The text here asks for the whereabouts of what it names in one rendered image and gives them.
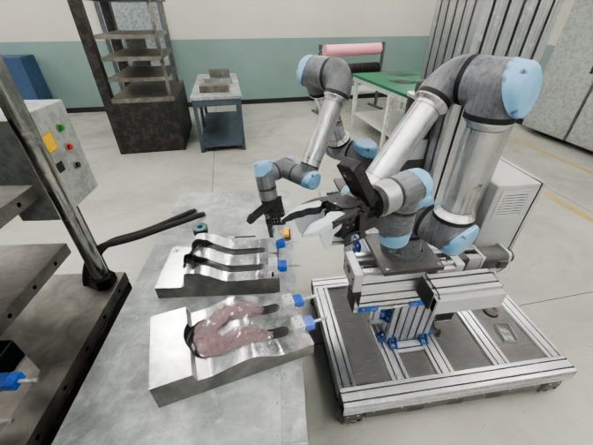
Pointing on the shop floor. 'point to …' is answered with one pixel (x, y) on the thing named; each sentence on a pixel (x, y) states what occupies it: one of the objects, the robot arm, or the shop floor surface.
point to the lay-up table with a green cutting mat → (391, 86)
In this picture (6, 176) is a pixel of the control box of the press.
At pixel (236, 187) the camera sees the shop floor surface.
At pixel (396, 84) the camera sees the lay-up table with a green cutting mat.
